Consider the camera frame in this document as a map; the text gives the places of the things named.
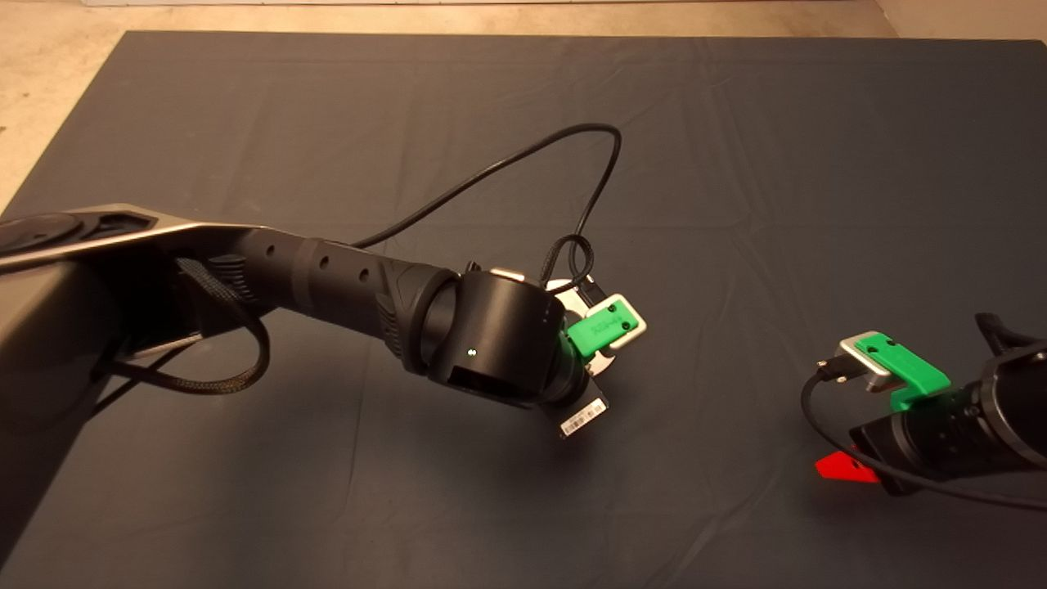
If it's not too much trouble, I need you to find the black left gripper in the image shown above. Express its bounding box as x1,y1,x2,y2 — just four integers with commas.
544,360,610,438

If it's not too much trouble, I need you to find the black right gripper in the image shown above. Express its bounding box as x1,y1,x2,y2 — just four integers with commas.
816,384,991,494

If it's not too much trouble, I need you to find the round metal carrier plate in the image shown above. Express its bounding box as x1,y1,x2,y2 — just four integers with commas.
546,278,618,379

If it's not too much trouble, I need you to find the dark grey table cloth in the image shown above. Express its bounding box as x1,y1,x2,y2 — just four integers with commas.
0,29,1047,589

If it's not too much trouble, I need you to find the green left camera mount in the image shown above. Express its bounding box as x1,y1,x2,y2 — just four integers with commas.
566,299,640,358

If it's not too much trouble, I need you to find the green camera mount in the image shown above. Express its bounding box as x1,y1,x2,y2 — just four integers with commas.
566,299,640,358
855,331,952,412

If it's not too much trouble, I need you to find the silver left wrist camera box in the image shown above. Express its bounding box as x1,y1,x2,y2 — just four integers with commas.
605,293,649,348

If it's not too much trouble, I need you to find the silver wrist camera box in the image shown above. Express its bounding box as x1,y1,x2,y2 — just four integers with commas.
838,331,896,393
605,293,649,348

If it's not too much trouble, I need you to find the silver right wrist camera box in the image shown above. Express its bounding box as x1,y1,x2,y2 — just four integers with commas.
838,331,896,393

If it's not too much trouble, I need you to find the green right camera mount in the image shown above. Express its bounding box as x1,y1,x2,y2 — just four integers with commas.
855,331,952,412

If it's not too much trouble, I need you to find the braided right arm cable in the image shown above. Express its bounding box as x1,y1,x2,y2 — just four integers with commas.
973,312,1041,349

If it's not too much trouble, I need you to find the braided arm cable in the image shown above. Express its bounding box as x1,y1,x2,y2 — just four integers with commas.
973,312,1041,349
102,258,271,396

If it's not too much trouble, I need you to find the braided left arm cable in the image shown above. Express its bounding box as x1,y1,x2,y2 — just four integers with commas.
102,258,271,396

